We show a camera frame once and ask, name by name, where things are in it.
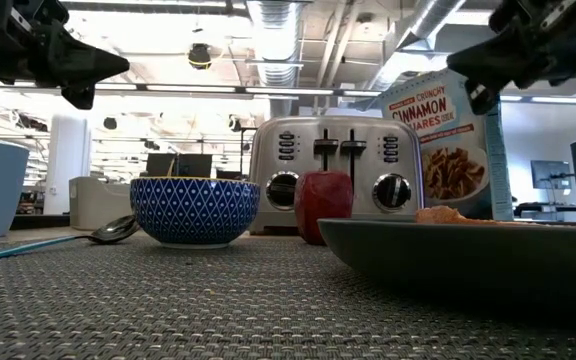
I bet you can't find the grey woven placemat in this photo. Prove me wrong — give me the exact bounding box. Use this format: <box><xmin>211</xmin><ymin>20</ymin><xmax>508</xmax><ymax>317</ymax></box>
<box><xmin>0</xmin><ymin>232</ymin><xmax>576</xmax><ymax>360</ymax></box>

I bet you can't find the white plastic bin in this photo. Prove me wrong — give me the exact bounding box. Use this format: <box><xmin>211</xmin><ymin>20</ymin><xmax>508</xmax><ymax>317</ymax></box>
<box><xmin>68</xmin><ymin>175</ymin><xmax>137</xmax><ymax>231</ymax></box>

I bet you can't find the dark grey round plate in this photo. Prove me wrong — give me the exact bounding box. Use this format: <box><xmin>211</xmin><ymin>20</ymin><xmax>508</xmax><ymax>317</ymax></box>
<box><xmin>317</xmin><ymin>217</ymin><xmax>576</xmax><ymax>311</ymax></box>

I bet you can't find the computer monitor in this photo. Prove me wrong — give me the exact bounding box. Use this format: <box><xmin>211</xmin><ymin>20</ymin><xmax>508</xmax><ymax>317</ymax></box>
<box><xmin>530</xmin><ymin>159</ymin><xmax>572</xmax><ymax>191</ymax></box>

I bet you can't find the black monitor back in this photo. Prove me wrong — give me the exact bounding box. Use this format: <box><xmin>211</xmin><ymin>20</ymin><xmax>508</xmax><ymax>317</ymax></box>
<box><xmin>145</xmin><ymin>152</ymin><xmax>177</xmax><ymax>179</ymax></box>
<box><xmin>177</xmin><ymin>153</ymin><xmax>214</xmax><ymax>179</ymax></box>

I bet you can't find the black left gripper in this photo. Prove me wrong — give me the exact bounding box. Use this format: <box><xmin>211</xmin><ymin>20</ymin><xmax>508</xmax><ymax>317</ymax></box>
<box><xmin>0</xmin><ymin>0</ymin><xmax>130</xmax><ymax>110</ymax></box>

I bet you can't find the toasted bagel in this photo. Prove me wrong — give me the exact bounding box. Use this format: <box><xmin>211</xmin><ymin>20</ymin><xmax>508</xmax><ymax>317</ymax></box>
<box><xmin>415</xmin><ymin>204</ymin><xmax>499</xmax><ymax>225</ymax></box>

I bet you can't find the blue patterned bowl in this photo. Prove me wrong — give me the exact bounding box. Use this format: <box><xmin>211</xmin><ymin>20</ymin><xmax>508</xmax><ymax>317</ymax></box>
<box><xmin>129</xmin><ymin>175</ymin><xmax>262</xmax><ymax>250</ymax></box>

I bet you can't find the silver four-slot toaster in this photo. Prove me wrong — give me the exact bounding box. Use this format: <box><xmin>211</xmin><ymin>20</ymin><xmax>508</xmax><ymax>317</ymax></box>
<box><xmin>247</xmin><ymin>115</ymin><xmax>425</xmax><ymax>236</ymax></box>

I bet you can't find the blue cinnamon cereal box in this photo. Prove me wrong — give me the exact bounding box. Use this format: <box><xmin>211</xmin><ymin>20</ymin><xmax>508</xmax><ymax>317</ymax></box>
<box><xmin>352</xmin><ymin>67</ymin><xmax>515</xmax><ymax>222</ymax></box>

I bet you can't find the office desk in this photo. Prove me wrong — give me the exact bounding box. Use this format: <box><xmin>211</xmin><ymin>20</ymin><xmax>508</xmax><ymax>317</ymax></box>
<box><xmin>512</xmin><ymin>201</ymin><xmax>576</xmax><ymax>222</ymax></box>

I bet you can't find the silver smooth air duct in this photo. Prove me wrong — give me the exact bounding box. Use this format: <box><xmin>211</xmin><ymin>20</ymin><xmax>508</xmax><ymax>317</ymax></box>
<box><xmin>367</xmin><ymin>0</ymin><xmax>469</xmax><ymax>91</ymax></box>

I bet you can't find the black ceiling camera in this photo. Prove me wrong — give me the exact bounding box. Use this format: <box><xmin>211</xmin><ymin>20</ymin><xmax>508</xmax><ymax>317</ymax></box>
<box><xmin>187</xmin><ymin>42</ymin><xmax>213</xmax><ymax>71</ymax></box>

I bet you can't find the silver ribbed air duct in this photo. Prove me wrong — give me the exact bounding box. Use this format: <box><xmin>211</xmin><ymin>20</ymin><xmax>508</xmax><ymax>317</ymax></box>
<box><xmin>245</xmin><ymin>0</ymin><xmax>314</xmax><ymax>119</ymax></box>

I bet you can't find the red apple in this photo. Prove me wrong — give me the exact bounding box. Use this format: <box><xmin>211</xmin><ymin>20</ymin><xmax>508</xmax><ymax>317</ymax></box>
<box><xmin>293</xmin><ymin>169</ymin><xmax>354</xmax><ymax>246</ymax></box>

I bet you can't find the spoon with teal handle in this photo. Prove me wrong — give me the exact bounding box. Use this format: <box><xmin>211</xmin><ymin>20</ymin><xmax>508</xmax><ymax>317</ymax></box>
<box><xmin>0</xmin><ymin>214</ymin><xmax>140</xmax><ymax>265</ymax></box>

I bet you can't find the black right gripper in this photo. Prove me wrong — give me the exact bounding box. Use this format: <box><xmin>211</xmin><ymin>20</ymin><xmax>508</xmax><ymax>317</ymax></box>
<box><xmin>446</xmin><ymin>0</ymin><xmax>576</xmax><ymax>116</ymax></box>

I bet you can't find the white column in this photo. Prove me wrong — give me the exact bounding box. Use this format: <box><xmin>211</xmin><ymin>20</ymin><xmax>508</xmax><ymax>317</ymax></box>
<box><xmin>43</xmin><ymin>117</ymin><xmax>89</xmax><ymax>216</ymax></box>

